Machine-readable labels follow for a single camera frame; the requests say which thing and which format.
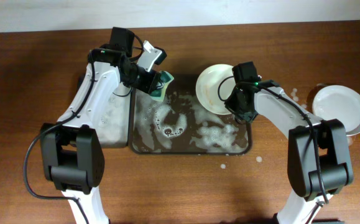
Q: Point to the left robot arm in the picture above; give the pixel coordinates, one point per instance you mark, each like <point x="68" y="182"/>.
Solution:
<point x="71" y="152"/>

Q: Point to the cream white plate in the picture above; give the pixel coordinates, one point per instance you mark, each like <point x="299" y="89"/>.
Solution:
<point x="213" y="81"/>

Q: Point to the black soapy water tray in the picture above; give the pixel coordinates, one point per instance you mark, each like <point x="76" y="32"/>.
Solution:
<point x="107" y="111"/>

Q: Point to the green yellow sponge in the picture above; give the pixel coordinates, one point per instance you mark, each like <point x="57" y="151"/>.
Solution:
<point x="159" y="93"/>

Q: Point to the pale blue plate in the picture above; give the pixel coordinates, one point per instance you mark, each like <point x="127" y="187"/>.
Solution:
<point x="339" y="102"/>

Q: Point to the dark large wash tray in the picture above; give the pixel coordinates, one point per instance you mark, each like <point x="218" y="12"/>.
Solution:
<point x="181" y="125"/>

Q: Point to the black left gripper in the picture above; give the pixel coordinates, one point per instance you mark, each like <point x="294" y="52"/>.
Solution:
<point x="154" y="82"/>

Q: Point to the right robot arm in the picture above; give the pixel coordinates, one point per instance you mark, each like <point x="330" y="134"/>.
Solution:
<point x="319" y="163"/>

